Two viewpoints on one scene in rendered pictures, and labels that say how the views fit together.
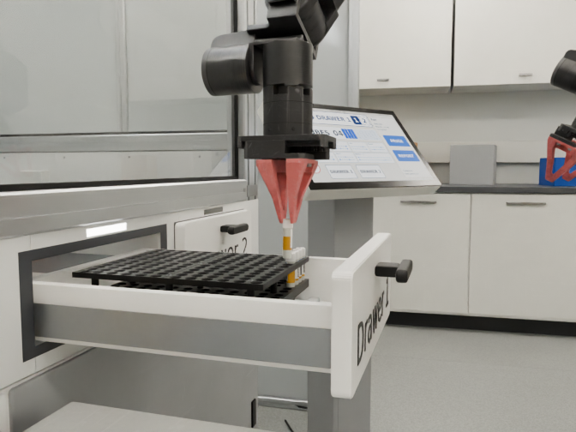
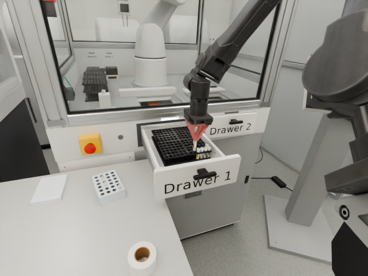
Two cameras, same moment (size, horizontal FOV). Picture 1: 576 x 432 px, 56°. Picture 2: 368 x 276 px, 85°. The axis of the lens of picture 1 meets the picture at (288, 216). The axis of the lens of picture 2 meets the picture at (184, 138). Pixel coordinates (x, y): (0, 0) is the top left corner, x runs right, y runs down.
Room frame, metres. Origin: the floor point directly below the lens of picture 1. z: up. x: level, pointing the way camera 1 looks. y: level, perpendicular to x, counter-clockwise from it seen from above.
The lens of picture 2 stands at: (0.22, -0.45, 1.29)
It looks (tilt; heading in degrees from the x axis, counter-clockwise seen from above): 28 degrees down; 52
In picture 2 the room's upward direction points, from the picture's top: 3 degrees clockwise
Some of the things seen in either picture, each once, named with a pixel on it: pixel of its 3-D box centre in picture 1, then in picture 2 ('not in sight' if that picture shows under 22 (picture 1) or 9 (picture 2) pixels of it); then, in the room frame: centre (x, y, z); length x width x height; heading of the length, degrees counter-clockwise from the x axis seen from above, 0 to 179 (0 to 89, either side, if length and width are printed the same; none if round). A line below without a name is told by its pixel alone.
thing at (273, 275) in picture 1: (281, 270); (188, 153); (0.61, 0.01, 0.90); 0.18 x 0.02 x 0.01; 163
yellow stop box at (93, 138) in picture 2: not in sight; (90, 144); (0.35, 0.30, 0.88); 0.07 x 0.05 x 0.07; 163
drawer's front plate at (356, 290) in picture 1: (367, 297); (199, 176); (0.58, -0.09, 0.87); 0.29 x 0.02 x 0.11; 163
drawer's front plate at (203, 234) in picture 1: (219, 245); (230, 125); (0.97, 0.13, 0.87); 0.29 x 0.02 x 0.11; 163
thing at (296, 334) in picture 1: (193, 293); (178, 146); (0.64, 0.11, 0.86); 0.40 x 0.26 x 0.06; 73
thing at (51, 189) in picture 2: not in sight; (50, 188); (0.19, 0.25, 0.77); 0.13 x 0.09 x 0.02; 70
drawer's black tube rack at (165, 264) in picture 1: (200, 290); (178, 146); (0.64, 0.10, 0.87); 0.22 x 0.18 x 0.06; 73
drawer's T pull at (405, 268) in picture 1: (393, 269); (203, 173); (0.57, -0.11, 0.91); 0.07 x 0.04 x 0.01; 163
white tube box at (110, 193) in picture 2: not in sight; (108, 186); (0.35, 0.13, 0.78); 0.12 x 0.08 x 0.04; 86
